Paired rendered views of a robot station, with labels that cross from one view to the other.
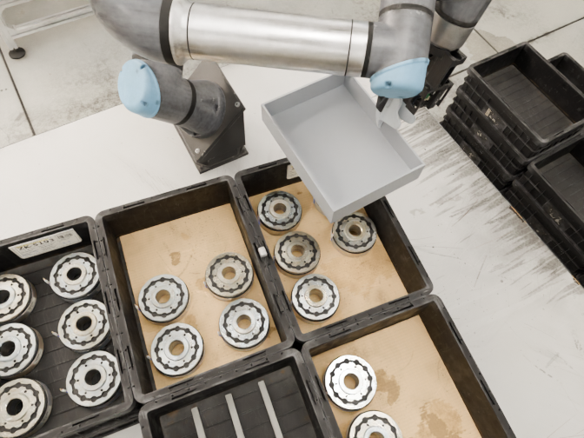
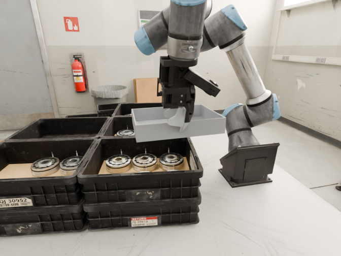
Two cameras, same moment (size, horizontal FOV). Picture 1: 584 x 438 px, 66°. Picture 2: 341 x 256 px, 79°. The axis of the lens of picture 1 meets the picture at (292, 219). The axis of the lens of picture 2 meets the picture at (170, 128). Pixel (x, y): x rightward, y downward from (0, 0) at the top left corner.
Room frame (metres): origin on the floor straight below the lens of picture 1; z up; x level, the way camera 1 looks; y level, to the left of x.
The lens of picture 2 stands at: (0.79, -0.68, 1.30)
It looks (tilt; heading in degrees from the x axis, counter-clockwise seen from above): 21 degrees down; 113
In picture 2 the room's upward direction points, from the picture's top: straight up
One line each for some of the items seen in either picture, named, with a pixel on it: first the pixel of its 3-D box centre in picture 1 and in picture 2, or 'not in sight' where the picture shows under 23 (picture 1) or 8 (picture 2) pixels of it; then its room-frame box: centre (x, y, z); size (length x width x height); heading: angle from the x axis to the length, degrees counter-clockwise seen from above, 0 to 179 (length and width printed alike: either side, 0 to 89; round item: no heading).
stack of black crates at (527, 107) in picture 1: (504, 128); not in sight; (1.25, -0.81, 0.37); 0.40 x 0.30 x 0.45; 36
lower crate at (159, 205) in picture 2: not in sight; (145, 189); (0.43, -0.08, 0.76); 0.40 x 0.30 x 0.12; 27
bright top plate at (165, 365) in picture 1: (176, 348); (126, 132); (0.16, 0.19, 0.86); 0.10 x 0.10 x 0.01
